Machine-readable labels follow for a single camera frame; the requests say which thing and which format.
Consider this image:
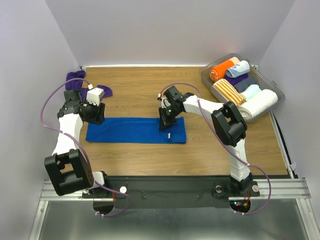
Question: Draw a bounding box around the purple cable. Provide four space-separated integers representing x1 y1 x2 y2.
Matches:
40 78 132 218
159 82 272 216

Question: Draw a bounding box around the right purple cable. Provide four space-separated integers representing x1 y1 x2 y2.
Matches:
159 82 272 216

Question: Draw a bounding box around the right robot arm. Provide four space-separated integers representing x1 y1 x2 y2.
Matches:
157 84 253 195

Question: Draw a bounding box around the dark grey rolled towel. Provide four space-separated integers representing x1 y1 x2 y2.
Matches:
234 76 258 93

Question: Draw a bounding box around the purple rolled towel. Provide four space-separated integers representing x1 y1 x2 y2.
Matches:
224 73 249 86

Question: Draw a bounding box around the light blue patterned rolled towel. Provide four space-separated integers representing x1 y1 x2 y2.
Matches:
225 60 250 78

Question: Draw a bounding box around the orange striped rolled towel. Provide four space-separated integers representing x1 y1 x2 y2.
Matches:
213 78 246 106

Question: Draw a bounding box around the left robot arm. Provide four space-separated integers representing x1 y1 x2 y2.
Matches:
44 87 111 197

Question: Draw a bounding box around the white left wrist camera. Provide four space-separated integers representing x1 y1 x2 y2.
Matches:
85 84 105 106

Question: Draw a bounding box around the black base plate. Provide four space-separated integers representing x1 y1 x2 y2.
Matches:
82 175 261 210

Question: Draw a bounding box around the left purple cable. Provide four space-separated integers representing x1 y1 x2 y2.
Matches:
40 78 132 218

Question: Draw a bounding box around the aluminium frame rail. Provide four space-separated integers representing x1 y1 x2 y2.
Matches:
40 178 311 201

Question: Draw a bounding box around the white rolled towel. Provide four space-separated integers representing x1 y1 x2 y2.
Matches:
237 89 278 121

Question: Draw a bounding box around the pale teal rolled towel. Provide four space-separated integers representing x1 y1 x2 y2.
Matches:
241 84 262 101

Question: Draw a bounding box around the clear plastic bin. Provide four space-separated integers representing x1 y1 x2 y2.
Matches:
199 53 285 122

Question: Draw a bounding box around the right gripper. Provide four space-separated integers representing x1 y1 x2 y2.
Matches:
158 104 182 132

